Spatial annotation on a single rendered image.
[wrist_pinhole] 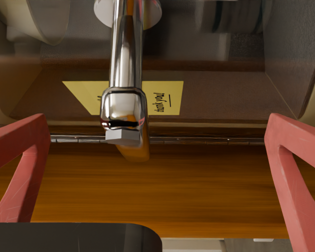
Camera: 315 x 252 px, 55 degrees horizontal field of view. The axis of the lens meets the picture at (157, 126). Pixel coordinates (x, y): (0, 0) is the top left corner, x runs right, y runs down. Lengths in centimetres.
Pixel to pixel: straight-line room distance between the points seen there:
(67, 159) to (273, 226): 28
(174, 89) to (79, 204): 22
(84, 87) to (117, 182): 21
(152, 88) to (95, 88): 4
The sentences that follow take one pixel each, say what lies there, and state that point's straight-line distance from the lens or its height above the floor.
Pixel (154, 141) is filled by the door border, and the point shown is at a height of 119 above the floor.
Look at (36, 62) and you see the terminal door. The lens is 18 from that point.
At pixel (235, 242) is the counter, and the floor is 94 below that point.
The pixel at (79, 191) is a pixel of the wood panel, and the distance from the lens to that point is 40.
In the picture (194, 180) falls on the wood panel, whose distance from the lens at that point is 40.
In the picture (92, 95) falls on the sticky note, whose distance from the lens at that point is 22.
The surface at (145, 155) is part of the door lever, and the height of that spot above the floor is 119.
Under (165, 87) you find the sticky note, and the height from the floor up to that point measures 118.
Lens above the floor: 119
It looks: 1 degrees down
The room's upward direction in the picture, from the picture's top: 89 degrees counter-clockwise
